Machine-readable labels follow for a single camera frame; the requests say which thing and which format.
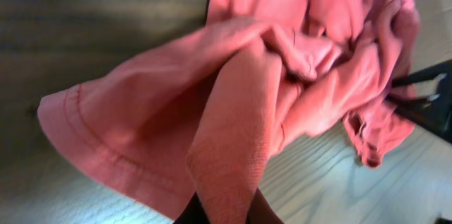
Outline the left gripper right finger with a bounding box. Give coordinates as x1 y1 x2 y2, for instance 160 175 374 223
247 189 284 224

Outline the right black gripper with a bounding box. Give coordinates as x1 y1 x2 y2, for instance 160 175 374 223
386 60 451 143

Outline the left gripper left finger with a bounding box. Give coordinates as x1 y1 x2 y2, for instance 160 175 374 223
173 193 210 224

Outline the red orange t-shirt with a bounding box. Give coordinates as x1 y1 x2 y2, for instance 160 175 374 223
37 0 420 223

